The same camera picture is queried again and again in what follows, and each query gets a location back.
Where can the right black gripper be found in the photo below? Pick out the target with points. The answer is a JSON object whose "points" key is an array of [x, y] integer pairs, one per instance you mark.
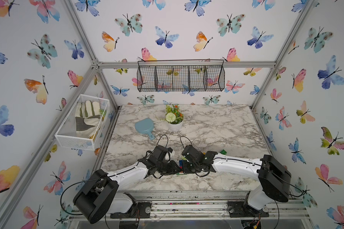
{"points": [[185, 170]]}

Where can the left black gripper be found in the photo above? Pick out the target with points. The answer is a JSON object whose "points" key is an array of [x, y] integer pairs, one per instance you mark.
{"points": [[172, 167]]}

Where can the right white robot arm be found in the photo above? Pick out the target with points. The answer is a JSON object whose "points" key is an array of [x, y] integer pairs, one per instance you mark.
{"points": [[274, 178]]}

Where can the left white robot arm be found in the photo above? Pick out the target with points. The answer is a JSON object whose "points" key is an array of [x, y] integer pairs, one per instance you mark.
{"points": [[101, 194]]}

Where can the white plant pot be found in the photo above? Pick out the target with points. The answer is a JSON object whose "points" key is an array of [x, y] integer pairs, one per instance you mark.
{"points": [[175, 127]]}

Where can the artificial green plant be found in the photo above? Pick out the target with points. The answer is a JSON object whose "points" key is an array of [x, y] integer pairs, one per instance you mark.
{"points": [[173, 114]]}

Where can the grey white work glove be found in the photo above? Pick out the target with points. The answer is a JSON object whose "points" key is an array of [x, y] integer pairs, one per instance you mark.
{"points": [[87, 119]]}

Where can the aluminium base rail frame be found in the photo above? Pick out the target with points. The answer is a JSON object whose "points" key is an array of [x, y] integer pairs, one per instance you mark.
{"points": [[200, 205]]}

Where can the white wire basket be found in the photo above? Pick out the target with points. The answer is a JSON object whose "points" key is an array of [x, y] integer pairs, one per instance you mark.
{"points": [[66, 136]]}

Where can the black wire wall basket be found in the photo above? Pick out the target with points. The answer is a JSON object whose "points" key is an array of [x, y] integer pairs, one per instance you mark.
{"points": [[181, 76]]}

